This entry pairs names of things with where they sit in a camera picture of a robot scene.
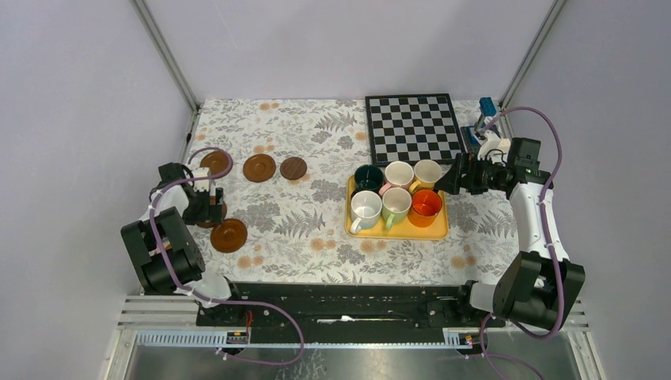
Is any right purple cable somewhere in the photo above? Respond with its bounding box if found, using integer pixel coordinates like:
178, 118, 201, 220
476, 105, 564, 380

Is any brown coaster bottom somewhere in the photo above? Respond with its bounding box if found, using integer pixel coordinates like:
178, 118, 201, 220
210, 218, 248, 253

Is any black white chessboard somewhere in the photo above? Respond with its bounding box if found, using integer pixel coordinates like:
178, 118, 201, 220
365, 93, 466, 167

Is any dark green mug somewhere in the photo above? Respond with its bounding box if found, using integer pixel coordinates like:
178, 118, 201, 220
351, 165, 385, 195

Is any light green mug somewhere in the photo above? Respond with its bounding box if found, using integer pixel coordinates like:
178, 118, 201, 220
381, 188, 412, 230

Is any yellow plastic tray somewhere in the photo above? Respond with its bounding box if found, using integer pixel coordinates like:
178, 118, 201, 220
344, 176, 449, 241

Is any white mug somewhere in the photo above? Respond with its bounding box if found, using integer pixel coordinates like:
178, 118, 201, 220
349, 190, 382, 234

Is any purple cable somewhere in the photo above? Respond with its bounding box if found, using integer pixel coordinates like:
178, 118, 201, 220
149, 146, 306, 367
476, 105, 564, 380

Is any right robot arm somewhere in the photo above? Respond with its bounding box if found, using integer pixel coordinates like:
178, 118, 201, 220
434, 138, 586, 335

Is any blue toy block structure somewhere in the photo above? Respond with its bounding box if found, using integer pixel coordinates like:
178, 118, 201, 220
464, 97, 497, 146

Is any dark wood grain coaster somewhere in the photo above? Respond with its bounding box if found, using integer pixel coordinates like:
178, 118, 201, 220
280, 157, 308, 181

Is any yellow mug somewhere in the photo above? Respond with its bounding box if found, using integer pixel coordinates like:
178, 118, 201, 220
408, 159, 442, 195

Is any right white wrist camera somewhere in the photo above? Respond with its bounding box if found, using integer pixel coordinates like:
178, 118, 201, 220
477, 130, 511, 164

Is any pink mug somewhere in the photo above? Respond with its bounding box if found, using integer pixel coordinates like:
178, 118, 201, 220
378, 161, 415, 196

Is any brown coaster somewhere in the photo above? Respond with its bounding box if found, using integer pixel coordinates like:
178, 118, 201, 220
210, 218, 248, 253
243, 154, 276, 183
196, 203, 228, 229
199, 151, 233, 176

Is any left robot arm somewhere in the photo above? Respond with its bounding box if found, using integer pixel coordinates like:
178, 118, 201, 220
120, 162, 246, 325

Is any floral tablecloth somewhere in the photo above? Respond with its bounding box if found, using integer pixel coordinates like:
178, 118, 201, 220
188, 99, 518, 285

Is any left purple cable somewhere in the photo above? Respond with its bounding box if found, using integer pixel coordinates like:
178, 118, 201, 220
149, 146, 306, 367

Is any orange mug black handle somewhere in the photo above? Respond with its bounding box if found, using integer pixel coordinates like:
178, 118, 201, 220
408, 189, 443, 228

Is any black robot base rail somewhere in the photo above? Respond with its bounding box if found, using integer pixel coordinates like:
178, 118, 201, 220
195, 282, 486, 345

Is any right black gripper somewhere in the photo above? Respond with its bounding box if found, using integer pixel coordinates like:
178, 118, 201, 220
433, 153, 505, 196

